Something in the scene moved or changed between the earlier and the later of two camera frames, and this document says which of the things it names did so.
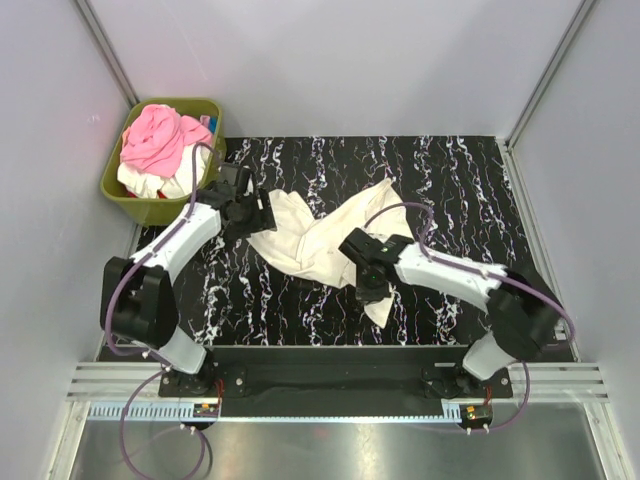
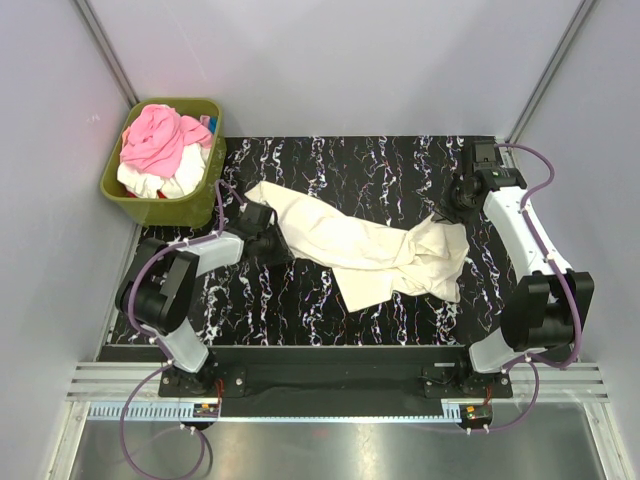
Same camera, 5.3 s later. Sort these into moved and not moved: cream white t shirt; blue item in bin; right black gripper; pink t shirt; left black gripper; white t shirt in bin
Moved: cream white t shirt; left black gripper; right black gripper
Not moved: pink t shirt; white t shirt in bin; blue item in bin
